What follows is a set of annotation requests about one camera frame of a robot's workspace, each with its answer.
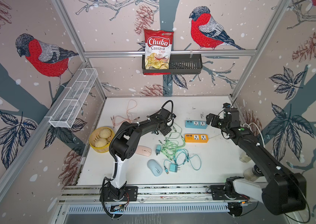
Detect pink wireless mouse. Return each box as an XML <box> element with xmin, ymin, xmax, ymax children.
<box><xmin>135</xmin><ymin>146</ymin><xmax>152</xmax><ymax>157</ymax></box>

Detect teal multi-head charging cable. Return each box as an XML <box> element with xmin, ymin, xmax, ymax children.
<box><xmin>165</xmin><ymin>148</ymin><xmax>202</xmax><ymax>175</ymax></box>

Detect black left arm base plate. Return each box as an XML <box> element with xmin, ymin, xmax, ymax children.
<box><xmin>99</xmin><ymin>186</ymin><xmax>138</xmax><ymax>202</ymax></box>

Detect teal USB charger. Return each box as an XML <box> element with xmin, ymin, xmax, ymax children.
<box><xmin>165</xmin><ymin>163</ymin><xmax>179</xmax><ymax>174</ymax></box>
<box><xmin>155</xmin><ymin>145</ymin><xmax>162</xmax><ymax>155</ymax></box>

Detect yellow bamboo steamer basket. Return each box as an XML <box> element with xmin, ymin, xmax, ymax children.
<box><xmin>89</xmin><ymin>127</ymin><xmax>115</xmax><ymax>153</ymax></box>

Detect white power strip cords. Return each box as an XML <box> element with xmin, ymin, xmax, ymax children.
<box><xmin>241</xmin><ymin>122</ymin><xmax>266</xmax><ymax>146</ymax></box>

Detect white steamed bun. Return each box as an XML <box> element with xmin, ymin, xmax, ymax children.
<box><xmin>99</xmin><ymin>128</ymin><xmax>112</xmax><ymax>139</ymax></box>
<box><xmin>94</xmin><ymin>138</ymin><xmax>108</xmax><ymax>148</ymax></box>

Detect orange power strip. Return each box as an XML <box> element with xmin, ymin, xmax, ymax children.
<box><xmin>184</xmin><ymin>134</ymin><xmax>209</xmax><ymax>143</ymax></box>

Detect black wire wall basket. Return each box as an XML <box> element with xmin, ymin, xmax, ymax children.
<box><xmin>142</xmin><ymin>54</ymin><xmax>203</xmax><ymax>75</ymax></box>

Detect pink multi-head charging cable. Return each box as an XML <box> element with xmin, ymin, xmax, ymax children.
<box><xmin>110</xmin><ymin>99</ymin><xmax>142</xmax><ymax>129</ymax></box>

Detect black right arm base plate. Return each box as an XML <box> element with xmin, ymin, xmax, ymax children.
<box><xmin>207</xmin><ymin>184</ymin><xmax>250</xmax><ymax>201</ymax></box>

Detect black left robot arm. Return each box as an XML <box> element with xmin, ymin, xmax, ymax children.
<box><xmin>102</xmin><ymin>100</ymin><xmax>176</xmax><ymax>201</ymax></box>

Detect light blue wireless mouse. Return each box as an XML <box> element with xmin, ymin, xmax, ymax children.
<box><xmin>147</xmin><ymin>159</ymin><xmax>163</xmax><ymax>177</ymax></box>

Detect Chuba cassava chips bag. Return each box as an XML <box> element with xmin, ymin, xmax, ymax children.
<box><xmin>144</xmin><ymin>29</ymin><xmax>174</xmax><ymax>70</ymax></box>

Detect aluminium right corner post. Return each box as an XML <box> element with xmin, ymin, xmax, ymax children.
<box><xmin>231</xmin><ymin>0</ymin><xmax>290</xmax><ymax>100</ymax></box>

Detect white wire wall shelf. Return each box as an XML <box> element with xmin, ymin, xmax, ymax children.
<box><xmin>49</xmin><ymin>68</ymin><xmax>98</xmax><ymax>128</ymax></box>

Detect aluminium frame corner post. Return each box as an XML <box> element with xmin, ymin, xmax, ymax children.
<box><xmin>51</xmin><ymin>0</ymin><xmax>108</xmax><ymax>99</ymax></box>

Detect aluminium back crossbar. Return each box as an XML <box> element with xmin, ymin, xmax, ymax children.
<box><xmin>83</xmin><ymin>49</ymin><xmax>258</xmax><ymax>58</ymax></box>

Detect clear shaker bottle black cap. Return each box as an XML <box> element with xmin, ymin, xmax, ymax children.
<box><xmin>239</xmin><ymin>152</ymin><xmax>252</xmax><ymax>163</ymax></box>

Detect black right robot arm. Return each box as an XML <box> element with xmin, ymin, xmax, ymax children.
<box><xmin>206</xmin><ymin>103</ymin><xmax>310</xmax><ymax>215</ymax></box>

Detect blue power strip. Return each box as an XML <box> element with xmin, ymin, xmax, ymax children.
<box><xmin>185</xmin><ymin>120</ymin><xmax>207</xmax><ymax>129</ymax></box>

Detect aluminium front rail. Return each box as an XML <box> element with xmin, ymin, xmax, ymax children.
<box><xmin>58</xmin><ymin>184</ymin><xmax>258</xmax><ymax>216</ymax></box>

